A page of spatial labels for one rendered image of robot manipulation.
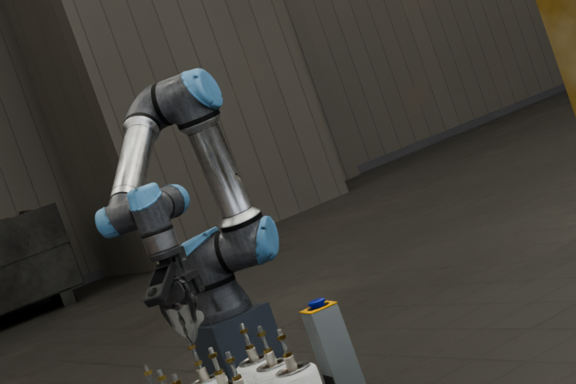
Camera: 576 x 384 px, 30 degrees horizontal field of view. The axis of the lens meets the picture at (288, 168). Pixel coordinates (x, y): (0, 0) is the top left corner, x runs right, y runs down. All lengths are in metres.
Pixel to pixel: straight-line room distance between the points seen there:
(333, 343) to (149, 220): 0.50
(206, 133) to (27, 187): 6.33
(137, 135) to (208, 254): 0.37
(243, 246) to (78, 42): 5.36
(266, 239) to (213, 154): 0.26
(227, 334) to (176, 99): 0.62
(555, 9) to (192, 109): 2.55
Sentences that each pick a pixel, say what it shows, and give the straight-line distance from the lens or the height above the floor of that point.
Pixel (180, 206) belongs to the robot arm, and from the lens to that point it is 2.47.
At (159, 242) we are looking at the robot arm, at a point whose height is 0.58.
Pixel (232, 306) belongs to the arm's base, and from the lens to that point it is 2.84.
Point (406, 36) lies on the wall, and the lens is 10.96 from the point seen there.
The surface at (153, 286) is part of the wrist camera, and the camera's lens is 2.36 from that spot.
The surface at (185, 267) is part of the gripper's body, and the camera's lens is 2.43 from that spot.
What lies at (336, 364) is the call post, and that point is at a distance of 2.46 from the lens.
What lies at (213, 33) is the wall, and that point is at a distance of 8.45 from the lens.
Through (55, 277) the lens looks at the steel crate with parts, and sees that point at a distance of 7.86.
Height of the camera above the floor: 0.74
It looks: 3 degrees down
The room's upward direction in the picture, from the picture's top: 20 degrees counter-clockwise
